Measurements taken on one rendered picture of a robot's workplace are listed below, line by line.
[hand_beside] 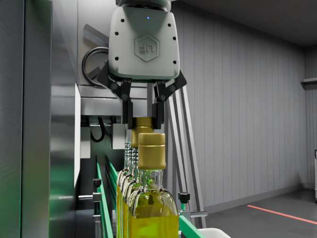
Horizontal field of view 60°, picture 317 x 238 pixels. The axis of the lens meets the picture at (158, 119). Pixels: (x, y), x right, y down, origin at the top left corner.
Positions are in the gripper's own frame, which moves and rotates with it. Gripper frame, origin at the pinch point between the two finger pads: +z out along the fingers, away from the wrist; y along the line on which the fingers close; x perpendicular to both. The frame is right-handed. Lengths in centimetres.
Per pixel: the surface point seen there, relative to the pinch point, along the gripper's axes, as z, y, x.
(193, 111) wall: -25, 148, 354
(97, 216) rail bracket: 29, -5, 48
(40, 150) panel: 4.4, -13.1, -5.6
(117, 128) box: 2, 8, 119
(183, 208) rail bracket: 21.3, 14.9, 24.3
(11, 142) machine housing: 3.2, -15.1, -10.1
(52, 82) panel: -3.7, -12.0, -4.5
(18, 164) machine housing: 5.7, -15.1, -7.3
